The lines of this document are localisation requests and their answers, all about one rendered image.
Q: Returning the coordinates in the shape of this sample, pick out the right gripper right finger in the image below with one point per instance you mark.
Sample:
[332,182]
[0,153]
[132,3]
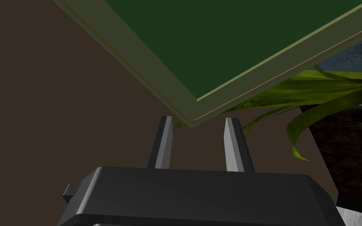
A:
[236,147]

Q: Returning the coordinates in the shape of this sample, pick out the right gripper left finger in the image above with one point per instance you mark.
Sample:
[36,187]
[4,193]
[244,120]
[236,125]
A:
[163,144]

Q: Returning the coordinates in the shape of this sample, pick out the green leafy plant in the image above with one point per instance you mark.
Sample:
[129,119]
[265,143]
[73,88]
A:
[313,94]

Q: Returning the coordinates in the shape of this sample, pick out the green framed door leaf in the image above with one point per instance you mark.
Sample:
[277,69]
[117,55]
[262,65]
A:
[225,47]

